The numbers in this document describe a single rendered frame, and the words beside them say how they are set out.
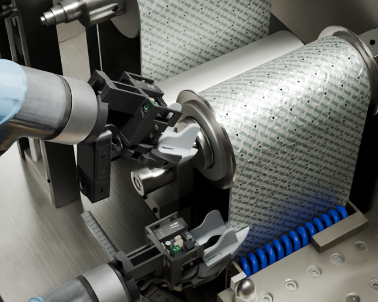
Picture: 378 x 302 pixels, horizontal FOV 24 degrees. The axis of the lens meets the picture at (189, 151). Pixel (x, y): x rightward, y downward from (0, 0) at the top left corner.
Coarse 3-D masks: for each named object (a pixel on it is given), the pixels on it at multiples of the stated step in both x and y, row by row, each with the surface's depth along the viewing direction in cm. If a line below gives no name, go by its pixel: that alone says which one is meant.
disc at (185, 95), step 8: (184, 96) 119; (192, 96) 117; (200, 96) 115; (200, 104) 115; (208, 104) 114; (208, 112) 114; (216, 120) 113; (216, 128) 114; (224, 128) 113; (224, 136) 113; (224, 144) 114; (232, 152) 113; (232, 160) 114; (232, 168) 115; (224, 176) 118; (232, 176) 116; (216, 184) 122; (224, 184) 119; (232, 184) 117
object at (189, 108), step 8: (344, 40) 125; (352, 48) 124; (360, 56) 123; (368, 72) 123; (368, 80) 123; (184, 104) 118; (192, 104) 117; (184, 112) 119; (192, 112) 117; (200, 112) 115; (200, 120) 116; (208, 120) 114; (208, 128) 114; (208, 136) 115; (216, 136) 114; (216, 144) 114; (216, 152) 115; (224, 152) 115; (216, 160) 116; (224, 160) 115; (208, 168) 120; (216, 168) 118; (224, 168) 116; (208, 176) 121; (216, 176) 119
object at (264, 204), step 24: (336, 144) 127; (288, 168) 124; (312, 168) 128; (336, 168) 132; (240, 192) 121; (264, 192) 125; (288, 192) 129; (312, 192) 133; (336, 192) 137; (240, 216) 126; (264, 216) 129; (288, 216) 134; (312, 216) 138; (264, 240) 134
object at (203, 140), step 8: (184, 120) 118; (192, 120) 117; (184, 128) 118; (200, 128) 116; (200, 136) 116; (200, 144) 116; (208, 144) 116; (200, 152) 117; (208, 152) 116; (192, 160) 120; (200, 160) 118; (208, 160) 117; (200, 168) 119
